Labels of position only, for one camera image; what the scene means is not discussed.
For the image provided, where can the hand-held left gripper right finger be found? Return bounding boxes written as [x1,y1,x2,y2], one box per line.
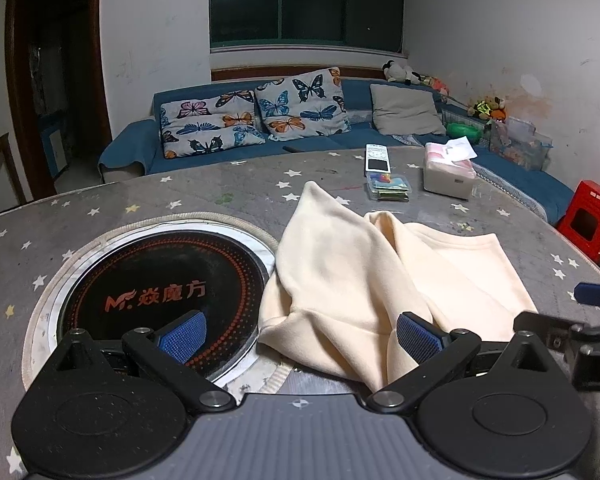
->
[368,311,551,415]

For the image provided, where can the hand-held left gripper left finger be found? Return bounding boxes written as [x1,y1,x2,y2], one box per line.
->
[55,310,234,415]

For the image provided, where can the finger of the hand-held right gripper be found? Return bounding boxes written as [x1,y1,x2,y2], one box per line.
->
[574,282,600,307]
[514,311,587,349]

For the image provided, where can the cream fleece sweatshirt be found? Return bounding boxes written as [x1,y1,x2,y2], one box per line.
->
[256,180,539,393]

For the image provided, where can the round black induction cooktop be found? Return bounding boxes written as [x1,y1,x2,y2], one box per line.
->
[55,232,273,385]

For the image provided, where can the red plastic stool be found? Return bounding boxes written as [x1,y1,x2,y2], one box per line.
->
[556,180,600,264]

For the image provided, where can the grey star-patterned tablecloth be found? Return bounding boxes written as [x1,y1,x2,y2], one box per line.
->
[0,146,600,480]

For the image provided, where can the clear box of coloured items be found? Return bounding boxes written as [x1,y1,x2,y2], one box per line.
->
[365,172,412,202]

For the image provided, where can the white and pink tissue box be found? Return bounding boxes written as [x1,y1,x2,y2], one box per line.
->
[423,142,478,198]

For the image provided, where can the clear plastic storage bin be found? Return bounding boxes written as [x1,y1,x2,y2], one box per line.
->
[489,117,553,171]

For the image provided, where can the white remote control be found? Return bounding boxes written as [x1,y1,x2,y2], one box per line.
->
[364,143,394,177]

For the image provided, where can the white paper slip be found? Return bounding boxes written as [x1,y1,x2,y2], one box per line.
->
[442,136,477,162]

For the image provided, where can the blue corner sofa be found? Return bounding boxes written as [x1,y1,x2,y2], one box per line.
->
[97,77,576,226]

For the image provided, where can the green plastic bowl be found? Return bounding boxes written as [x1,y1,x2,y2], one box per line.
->
[446,121,485,140]

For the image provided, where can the wide butterfly print pillow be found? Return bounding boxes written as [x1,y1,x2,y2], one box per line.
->
[159,91,267,160]

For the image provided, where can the blue framed cabinet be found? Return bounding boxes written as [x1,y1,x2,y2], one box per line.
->
[39,115,69,177]

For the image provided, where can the plain beige pillow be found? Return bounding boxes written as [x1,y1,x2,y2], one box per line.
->
[370,83,447,136]

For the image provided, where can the pink and orange plush toys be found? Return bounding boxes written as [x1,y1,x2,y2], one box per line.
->
[420,74,451,96]

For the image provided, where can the square butterfly print pillow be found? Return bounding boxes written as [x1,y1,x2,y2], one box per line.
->
[254,66,352,141]

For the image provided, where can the wooden side table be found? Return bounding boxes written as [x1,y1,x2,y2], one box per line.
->
[0,132,28,221]

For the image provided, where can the black and white plush toy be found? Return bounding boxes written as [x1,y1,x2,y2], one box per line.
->
[382,61,421,86]

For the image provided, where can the dark window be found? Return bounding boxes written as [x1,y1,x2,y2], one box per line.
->
[209,0,408,53]

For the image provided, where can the wooden wall trim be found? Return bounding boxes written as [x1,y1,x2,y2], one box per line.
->
[211,66,387,82]

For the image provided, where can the dark wooden door frame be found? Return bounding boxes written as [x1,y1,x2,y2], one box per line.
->
[5,0,113,201]

